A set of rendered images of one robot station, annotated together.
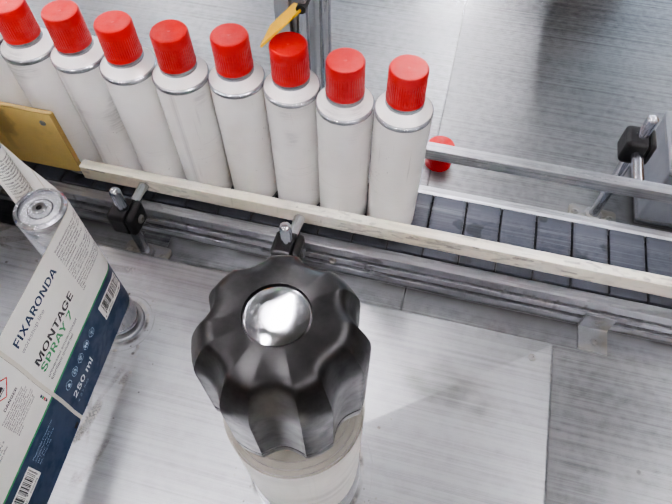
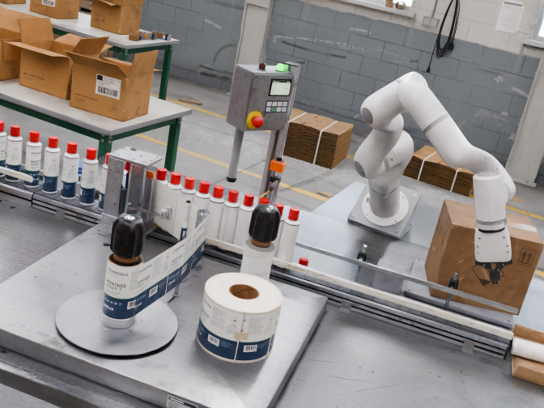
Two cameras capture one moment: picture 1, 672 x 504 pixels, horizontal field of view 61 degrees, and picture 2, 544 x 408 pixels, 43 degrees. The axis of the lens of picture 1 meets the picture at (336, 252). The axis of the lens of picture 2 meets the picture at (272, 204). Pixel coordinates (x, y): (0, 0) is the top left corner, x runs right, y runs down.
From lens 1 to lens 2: 1.75 m
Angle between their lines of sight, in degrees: 36
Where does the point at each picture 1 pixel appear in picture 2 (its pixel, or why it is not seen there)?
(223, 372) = (259, 210)
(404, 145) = (291, 230)
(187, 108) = (231, 212)
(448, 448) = (291, 305)
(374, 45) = not seen: hidden behind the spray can
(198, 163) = (226, 233)
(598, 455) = (337, 329)
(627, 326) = (356, 308)
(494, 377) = (308, 298)
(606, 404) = (344, 322)
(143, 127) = (214, 218)
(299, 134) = not seen: hidden behind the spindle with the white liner
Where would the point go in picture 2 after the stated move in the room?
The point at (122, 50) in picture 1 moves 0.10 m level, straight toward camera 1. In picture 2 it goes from (219, 193) to (228, 206)
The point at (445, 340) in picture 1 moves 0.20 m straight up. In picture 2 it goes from (295, 290) to (308, 231)
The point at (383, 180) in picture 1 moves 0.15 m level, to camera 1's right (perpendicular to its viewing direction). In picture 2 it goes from (283, 244) to (329, 252)
